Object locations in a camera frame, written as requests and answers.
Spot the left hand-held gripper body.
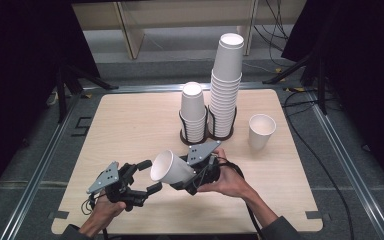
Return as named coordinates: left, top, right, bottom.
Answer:
left=86, top=161, right=148, bottom=213

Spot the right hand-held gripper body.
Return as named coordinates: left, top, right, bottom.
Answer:
left=187, top=140, right=222, bottom=193

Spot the black wire double cup holder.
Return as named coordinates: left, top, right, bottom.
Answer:
left=178, top=105, right=238, bottom=147

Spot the single white paper cup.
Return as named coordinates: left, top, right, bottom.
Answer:
left=149, top=149, right=197, bottom=185
left=248, top=113, right=277, bottom=151

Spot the short stack of paper cups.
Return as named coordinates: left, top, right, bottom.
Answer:
left=179, top=81, right=208, bottom=144

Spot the tall stack of paper cups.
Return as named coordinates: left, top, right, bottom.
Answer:
left=207, top=32, right=245, bottom=138

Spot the person's left hand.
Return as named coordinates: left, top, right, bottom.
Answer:
left=81, top=194, right=127, bottom=234

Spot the person's right hand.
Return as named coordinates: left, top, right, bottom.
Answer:
left=197, top=148, right=248, bottom=199

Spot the black metal stand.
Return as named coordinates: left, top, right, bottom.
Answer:
left=54, top=63, right=120, bottom=124
left=262, top=49, right=328, bottom=116

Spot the light wooden shelf unit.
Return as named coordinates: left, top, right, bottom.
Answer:
left=71, top=0, right=308, bottom=61

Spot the black curtain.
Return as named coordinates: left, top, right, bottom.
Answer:
left=0, top=0, right=102, bottom=208
left=281, top=0, right=384, bottom=201

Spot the left hand-held gripper cable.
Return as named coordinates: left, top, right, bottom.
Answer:
left=80, top=194, right=111, bottom=240

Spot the hand-held gripper cable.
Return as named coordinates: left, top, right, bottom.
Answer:
left=213, top=156, right=268, bottom=240
left=80, top=194, right=111, bottom=240

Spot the right hand-held gripper cable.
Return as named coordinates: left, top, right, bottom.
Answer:
left=213, top=156, right=268, bottom=240

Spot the aluminium floor rail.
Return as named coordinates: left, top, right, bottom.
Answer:
left=0, top=93, right=85, bottom=240
left=83, top=81, right=291, bottom=94
left=308, top=91, right=384, bottom=240

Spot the long black floor cable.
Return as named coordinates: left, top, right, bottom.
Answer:
left=282, top=89, right=356, bottom=240

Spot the bundle of black cables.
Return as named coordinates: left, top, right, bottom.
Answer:
left=253, top=0, right=292, bottom=68

